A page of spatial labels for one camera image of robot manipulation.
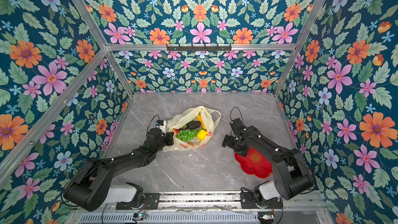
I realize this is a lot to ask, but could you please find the green fake grape bunch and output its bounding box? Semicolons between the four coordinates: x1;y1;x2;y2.
177;129;199;143

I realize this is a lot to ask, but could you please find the red fake strawberry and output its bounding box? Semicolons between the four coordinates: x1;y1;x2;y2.
173;129;181;135

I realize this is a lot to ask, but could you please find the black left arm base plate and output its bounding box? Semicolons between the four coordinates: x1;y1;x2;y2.
116;193;160;210

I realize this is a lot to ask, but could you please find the black hook rail on wall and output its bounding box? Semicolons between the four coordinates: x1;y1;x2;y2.
166;44;232;52

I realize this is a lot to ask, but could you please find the red flower-shaped plate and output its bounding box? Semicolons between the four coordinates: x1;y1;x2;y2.
234;148;273;179

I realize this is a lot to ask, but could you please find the right small circuit board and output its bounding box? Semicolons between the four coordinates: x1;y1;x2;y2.
258;214;275;224

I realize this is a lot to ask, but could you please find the cream plastic bag with fruit print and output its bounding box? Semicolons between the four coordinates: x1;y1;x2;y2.
163;106;221;152

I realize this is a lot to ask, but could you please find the aluminium front frame rail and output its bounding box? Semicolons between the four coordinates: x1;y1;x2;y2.
92;190;326;213

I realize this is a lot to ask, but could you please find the yellow fake lemon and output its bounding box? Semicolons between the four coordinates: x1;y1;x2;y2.
197;129;208;141

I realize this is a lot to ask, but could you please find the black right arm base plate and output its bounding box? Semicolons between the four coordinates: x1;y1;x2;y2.
240;189;283;210

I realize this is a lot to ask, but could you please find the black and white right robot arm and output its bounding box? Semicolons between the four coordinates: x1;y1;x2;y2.
222;118;315;207

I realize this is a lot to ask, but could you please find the yellow fake banana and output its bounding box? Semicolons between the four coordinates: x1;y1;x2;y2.
196;114;206;130

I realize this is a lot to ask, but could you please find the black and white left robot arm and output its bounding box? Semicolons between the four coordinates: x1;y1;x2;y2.
63;128;174;212

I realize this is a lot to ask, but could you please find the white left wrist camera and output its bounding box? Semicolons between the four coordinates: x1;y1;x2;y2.
155;120;166;133

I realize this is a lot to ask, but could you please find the dark fake avocado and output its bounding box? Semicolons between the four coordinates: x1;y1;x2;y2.
187;120;201;130

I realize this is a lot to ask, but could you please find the small green circuit board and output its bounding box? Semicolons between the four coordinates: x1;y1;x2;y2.
133;213;148;222

